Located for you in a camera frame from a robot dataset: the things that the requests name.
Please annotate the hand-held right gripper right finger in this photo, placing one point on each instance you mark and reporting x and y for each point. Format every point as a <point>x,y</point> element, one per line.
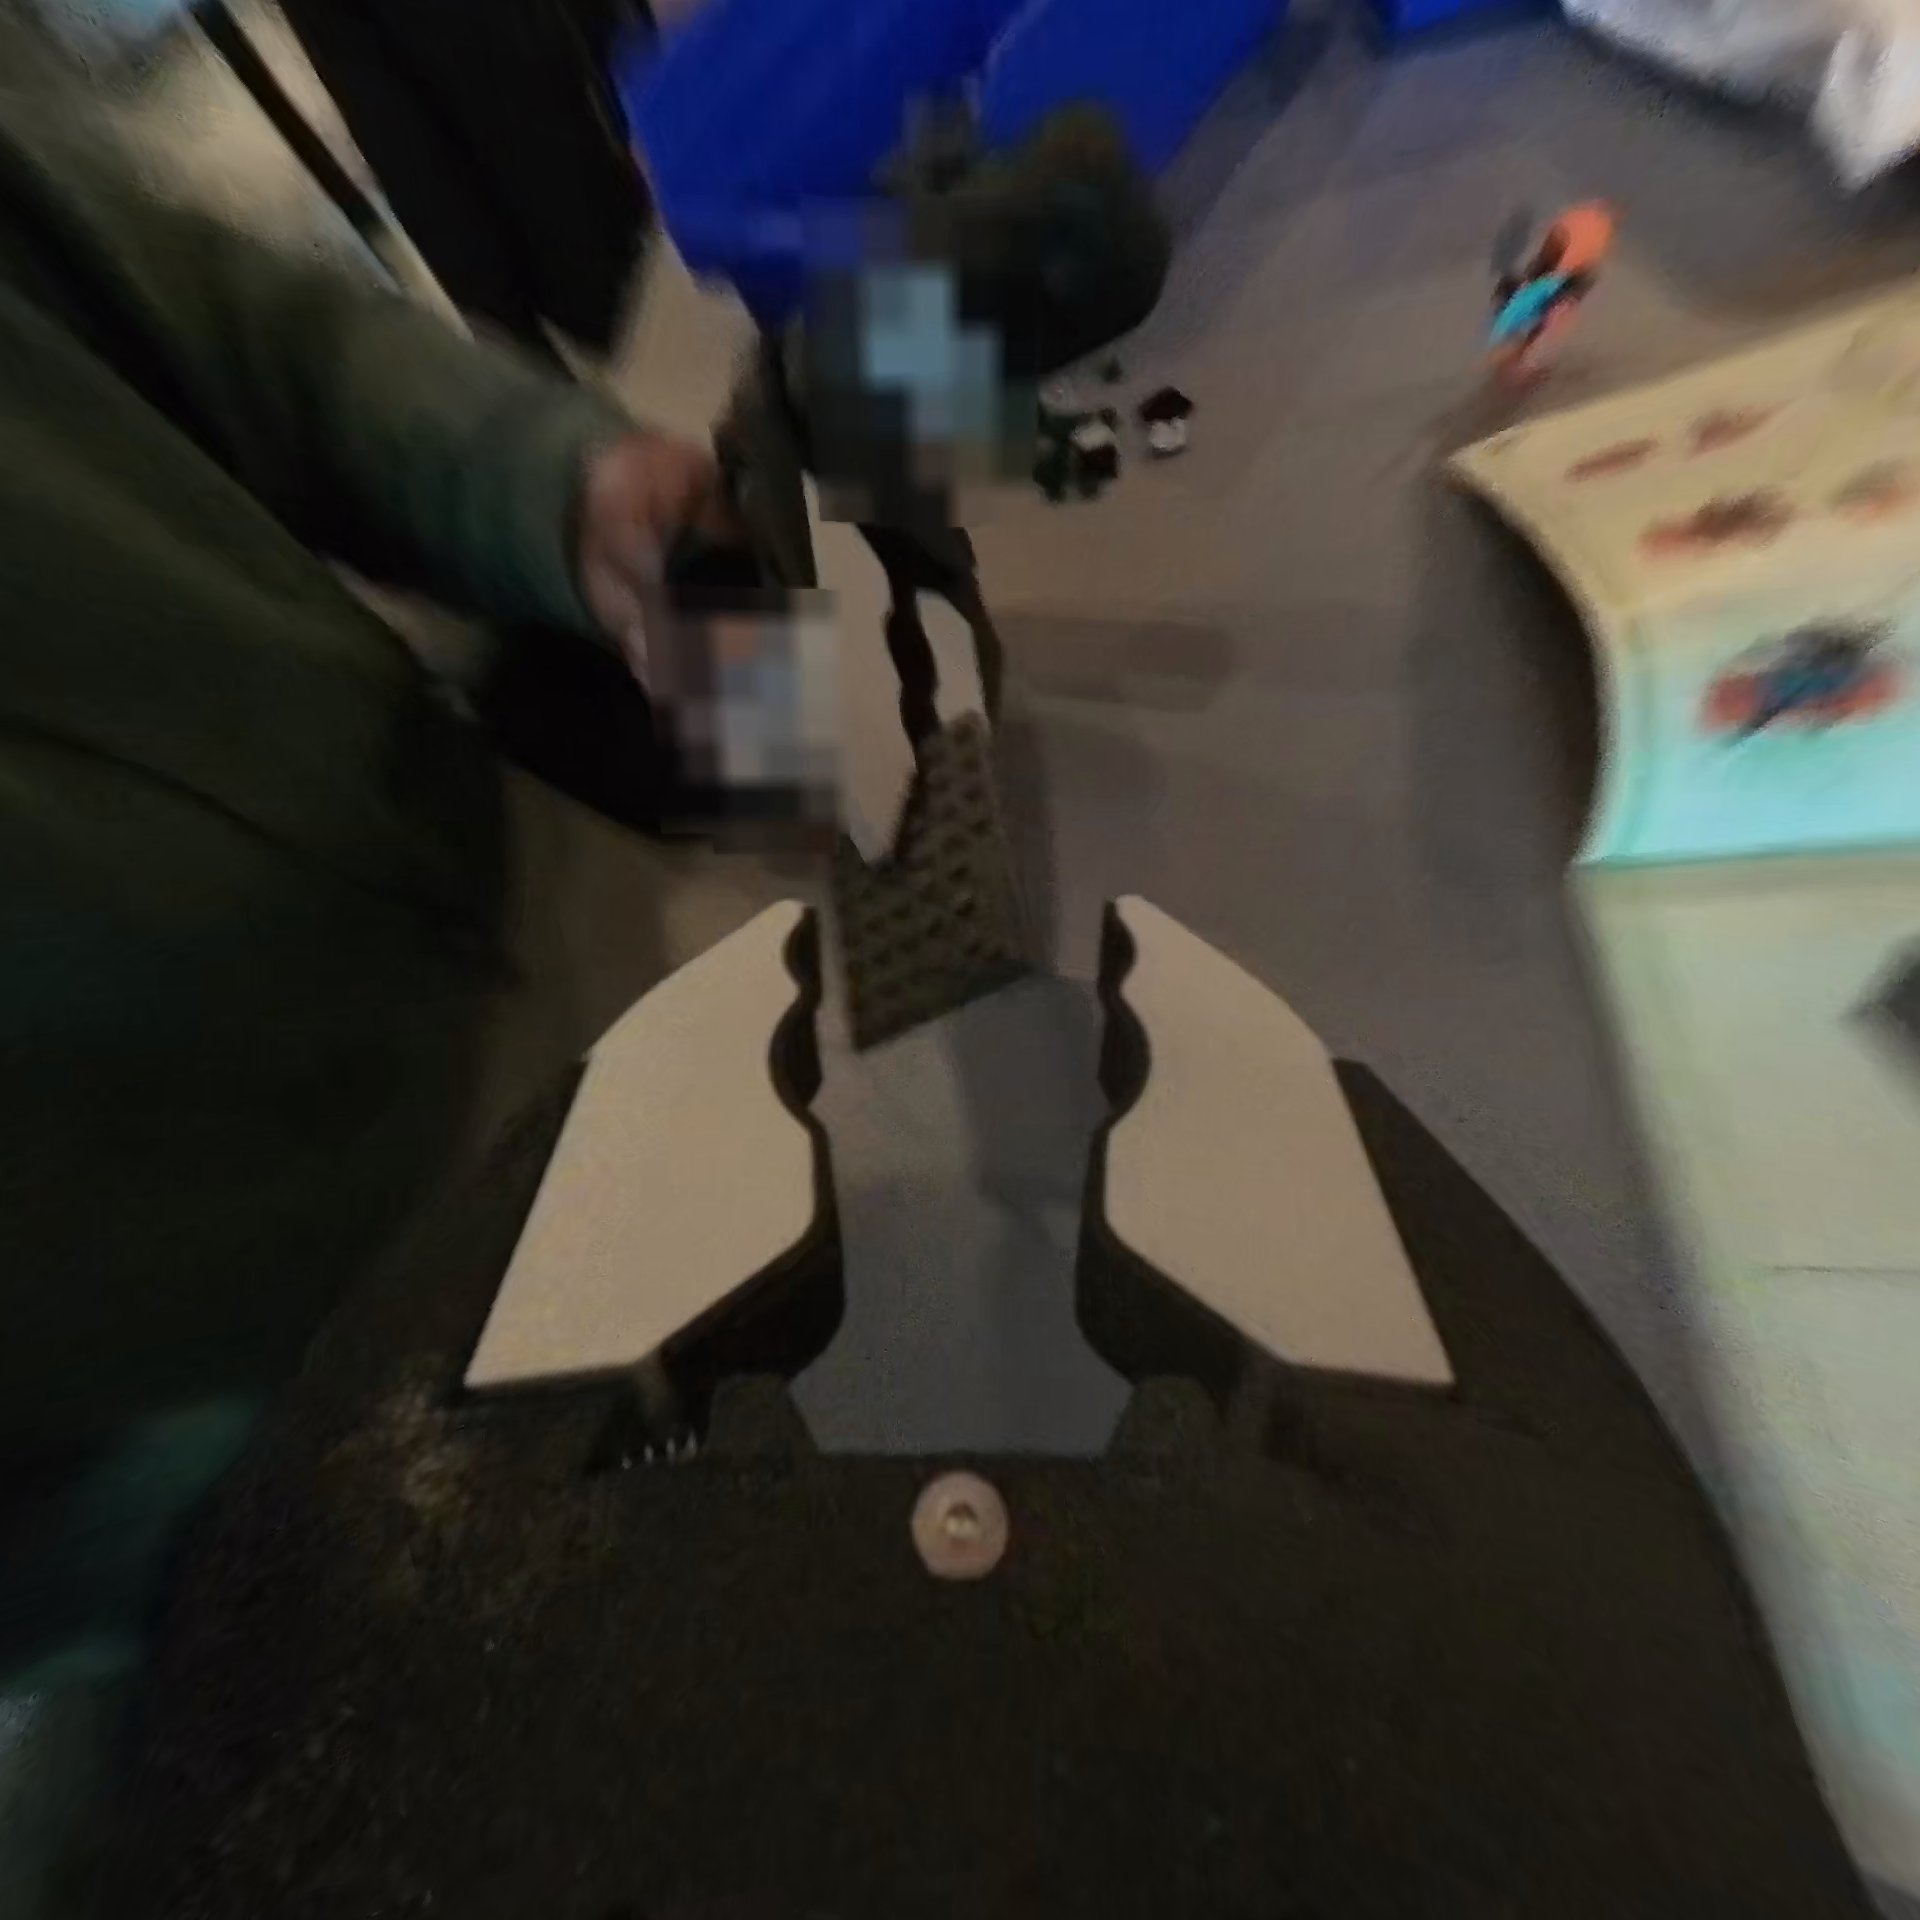
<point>1259,1200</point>

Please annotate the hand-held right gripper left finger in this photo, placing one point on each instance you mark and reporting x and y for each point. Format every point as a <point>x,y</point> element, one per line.
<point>660,1200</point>

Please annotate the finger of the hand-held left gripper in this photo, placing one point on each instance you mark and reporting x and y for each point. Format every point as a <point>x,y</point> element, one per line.
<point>961,615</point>
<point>868,675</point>

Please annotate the pile of small toy bricks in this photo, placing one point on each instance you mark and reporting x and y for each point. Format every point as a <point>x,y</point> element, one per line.
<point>1101,443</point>

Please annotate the dark grey toy base plate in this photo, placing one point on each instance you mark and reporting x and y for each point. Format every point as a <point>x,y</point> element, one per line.
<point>937,901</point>

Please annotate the blue plastic bin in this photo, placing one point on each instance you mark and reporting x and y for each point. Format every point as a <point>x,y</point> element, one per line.
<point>780,107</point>

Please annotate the building instruction booklet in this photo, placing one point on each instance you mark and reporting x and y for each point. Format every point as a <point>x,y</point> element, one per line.
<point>1769,901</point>

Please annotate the grey desk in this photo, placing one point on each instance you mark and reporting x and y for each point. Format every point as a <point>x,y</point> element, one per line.
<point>1276,675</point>

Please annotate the person's left hand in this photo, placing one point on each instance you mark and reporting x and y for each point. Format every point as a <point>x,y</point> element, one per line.
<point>638,525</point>

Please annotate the heap of dark grey bricks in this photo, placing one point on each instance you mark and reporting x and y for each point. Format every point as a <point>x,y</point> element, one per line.
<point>1050,225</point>

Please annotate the black jacket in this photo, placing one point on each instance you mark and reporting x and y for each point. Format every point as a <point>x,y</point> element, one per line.
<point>480,149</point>

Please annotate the person's dark green jacket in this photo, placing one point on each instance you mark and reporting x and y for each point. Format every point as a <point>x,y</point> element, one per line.
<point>180,975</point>

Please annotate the orange toy brick model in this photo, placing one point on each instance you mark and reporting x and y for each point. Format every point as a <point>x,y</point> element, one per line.
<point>1546,293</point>

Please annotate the white printed paper bag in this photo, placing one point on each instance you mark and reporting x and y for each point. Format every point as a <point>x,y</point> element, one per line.
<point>1769,76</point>

